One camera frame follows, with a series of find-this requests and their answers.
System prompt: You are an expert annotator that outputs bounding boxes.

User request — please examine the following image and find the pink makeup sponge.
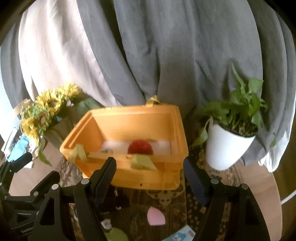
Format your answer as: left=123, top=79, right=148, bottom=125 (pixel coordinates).
left=147, top=206, right=166, bottom=226

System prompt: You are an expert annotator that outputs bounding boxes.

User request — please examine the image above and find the black red plush mouse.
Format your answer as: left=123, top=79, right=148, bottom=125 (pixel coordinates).
left=127, top=140, right=154, bottom=155

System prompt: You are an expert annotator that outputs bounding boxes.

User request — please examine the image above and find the light green soft sponge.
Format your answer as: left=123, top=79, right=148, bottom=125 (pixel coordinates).
left=105, top=227, right=129, bottom=241

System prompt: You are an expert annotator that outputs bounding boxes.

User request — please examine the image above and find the patterned brown rug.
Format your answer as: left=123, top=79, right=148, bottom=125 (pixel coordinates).
left=55, top=149, right=241, bottom=240

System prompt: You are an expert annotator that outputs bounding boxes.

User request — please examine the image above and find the blue white tissue pack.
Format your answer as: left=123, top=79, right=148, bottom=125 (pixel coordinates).
left=163, top=225, right=196, bottom=241

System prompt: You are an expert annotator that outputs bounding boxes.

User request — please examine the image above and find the grey ribbed vase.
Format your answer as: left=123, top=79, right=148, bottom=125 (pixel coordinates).
left=44, top=116, right=74, bottom=149

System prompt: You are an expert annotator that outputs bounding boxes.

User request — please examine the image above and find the blue cloth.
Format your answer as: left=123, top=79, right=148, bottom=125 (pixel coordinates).
left=7, top=136, right=30, bottom=162

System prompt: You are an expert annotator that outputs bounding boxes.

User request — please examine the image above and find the white plant pot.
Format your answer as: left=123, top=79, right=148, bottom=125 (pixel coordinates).
left=205, top=118, right=255, bottom=171

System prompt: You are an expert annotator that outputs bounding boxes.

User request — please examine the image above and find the orange plastic storage box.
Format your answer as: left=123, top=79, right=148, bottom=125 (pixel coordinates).
left=60, top=104, right=188, bottom=190

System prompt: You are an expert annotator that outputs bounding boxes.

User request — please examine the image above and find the sunflower bouquet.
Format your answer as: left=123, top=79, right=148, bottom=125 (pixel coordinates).
left=20, top=83, right=103, bottom=167

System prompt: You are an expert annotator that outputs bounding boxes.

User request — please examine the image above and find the green potted plant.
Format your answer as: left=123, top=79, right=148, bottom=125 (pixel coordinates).
left=197, top=64, right=268, bottom=138

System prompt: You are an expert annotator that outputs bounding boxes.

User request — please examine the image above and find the grey curtain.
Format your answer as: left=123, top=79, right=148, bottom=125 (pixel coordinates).
left=1, top=1, right=295, bottom=172

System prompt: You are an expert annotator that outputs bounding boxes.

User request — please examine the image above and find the white floor cable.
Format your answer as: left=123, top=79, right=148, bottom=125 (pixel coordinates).
left=279, top=191, right=296, bottom=205

